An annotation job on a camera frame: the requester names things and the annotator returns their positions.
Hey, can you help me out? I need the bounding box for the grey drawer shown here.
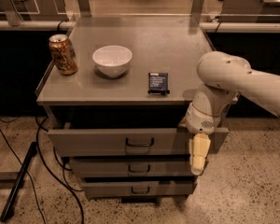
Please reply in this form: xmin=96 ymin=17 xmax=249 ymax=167
xmin=70 ymin=156 xmax=203 ymax=177
xmin=47 ymin=127 xmax=231 ymax=158
xmin=82 ymin=180 xmax=195 ymax=199

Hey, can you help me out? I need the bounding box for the orange soda can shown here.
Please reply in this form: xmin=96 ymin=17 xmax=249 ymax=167
xmin=49 ymin=34 xmax=77 ymax=76

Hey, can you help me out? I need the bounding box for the grey middle drawer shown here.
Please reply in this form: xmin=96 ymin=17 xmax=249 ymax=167
xmin=70 ymin=156 xmax=203 ymax=177

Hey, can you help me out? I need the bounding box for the grey drawer cabinet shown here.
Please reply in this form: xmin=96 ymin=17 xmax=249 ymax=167
xmin=35 ymin=15 xmax=241 ymax=203

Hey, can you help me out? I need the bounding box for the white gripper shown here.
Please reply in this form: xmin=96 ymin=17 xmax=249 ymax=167
xmin=178 ymin=84 xmax=236 ymax=175

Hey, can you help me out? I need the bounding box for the grey top drawer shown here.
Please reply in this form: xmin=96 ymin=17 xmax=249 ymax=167
xmin=47 ymin=127 xmax=231 ymax=158

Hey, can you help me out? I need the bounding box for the black bar on floor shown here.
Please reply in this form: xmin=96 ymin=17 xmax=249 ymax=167
xmin=0 ymin=142 xmax=37 ymax=223

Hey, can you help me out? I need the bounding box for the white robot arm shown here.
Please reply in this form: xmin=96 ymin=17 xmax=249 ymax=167
xmin=184 ymin=51 xmax=280 ymax=175

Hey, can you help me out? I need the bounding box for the black thin floor cable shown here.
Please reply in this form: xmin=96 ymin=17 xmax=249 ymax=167
xmin=0 ymin=119 xmax=48 ymax=224

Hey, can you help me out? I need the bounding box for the white ceramic bowl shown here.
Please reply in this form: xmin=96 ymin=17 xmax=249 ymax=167
xmin=92 ymin=45 xmax=133 ymax=77

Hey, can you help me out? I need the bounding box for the glass barrier with posts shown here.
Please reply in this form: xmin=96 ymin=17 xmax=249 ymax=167
xmin=0 ymin=0 xmax=280 ymax=33

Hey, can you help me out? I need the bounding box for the grey bottom drawer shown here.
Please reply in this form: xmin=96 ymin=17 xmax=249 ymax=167
xmin=82 ymin=180 xmax=195 ymax=199

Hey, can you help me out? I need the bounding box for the dark blue small box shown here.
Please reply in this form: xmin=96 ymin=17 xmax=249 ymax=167
xmin=148 ymin=73 xmax=170 ymax=95

